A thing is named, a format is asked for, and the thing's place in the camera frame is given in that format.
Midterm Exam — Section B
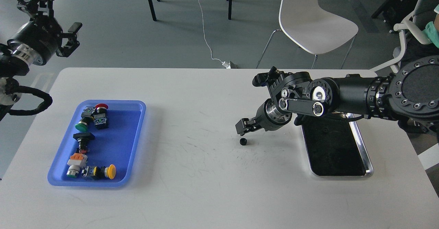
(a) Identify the green push button switch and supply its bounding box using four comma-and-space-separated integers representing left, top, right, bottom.
75, 106, 95, 133

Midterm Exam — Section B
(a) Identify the blue plastic tray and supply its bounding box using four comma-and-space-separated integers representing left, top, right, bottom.
47, 100, 147, 188

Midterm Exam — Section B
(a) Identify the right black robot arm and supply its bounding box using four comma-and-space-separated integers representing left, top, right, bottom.
235, 55, 439, 136

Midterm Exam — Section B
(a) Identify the white cable with plug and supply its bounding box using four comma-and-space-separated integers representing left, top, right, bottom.
193, 0, 238, 69

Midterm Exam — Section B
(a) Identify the orange white green switch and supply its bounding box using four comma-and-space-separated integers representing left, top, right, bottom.
66, 153, 88, 178

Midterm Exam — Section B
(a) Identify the white plastic chair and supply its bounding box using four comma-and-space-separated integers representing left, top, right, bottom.
256, 0, 359, 69

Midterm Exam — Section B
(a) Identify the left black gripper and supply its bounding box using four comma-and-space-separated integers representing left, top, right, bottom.
7, 0, 83, 66

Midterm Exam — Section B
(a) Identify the seated person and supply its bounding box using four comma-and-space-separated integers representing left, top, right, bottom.
401, 5, 439, 66

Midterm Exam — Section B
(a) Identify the shiny metal tray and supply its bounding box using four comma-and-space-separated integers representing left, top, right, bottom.
301, 113, 374, 178

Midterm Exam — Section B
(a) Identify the yellow mushroom push button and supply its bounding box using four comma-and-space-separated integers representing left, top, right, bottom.
81, 164, 116, 180

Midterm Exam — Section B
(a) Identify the grey office chair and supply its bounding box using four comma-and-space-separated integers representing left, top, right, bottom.
370, 0, 439, 73

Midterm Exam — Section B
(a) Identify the red mushroom push button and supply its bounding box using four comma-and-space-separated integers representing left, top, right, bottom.
94, 103, 108, 129

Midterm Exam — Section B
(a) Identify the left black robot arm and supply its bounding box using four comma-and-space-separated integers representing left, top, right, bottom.
0, 0, 82, 118

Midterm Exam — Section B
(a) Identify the black square push button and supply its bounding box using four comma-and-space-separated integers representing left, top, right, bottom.
73, 132, 95, 154

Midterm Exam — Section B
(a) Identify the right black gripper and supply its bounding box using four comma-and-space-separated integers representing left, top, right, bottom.
235, 99, 292, 136

